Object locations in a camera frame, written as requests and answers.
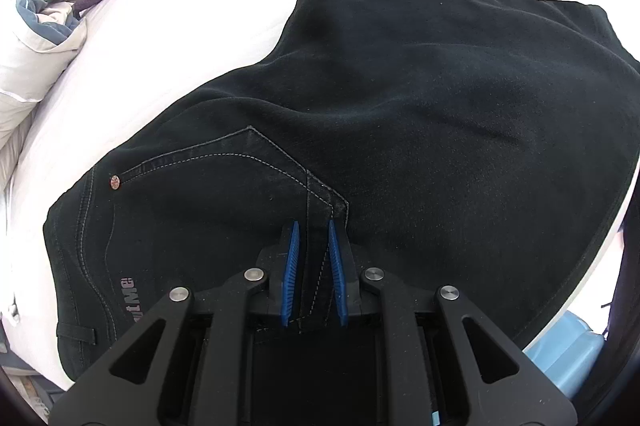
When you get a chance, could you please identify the white bed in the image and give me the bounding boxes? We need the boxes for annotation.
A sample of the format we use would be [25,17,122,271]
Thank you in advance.
[0,0,640,391]

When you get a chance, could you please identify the black denim pants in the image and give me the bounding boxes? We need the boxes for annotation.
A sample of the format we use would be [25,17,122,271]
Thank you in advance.
[43,0,640,383]

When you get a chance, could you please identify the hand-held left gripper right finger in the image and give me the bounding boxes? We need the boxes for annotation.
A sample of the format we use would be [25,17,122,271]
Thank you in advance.
[327,219,578,426]

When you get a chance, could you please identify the white and blue duvet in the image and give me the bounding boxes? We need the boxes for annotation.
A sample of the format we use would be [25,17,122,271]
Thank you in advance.
[0,0,88,179]

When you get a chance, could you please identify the light blue plastic container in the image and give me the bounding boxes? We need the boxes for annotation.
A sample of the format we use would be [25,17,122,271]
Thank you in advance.
[522,310,605,399]

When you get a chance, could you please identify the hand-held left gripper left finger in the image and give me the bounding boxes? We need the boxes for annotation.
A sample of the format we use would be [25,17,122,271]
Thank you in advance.
[48,221,301,426]

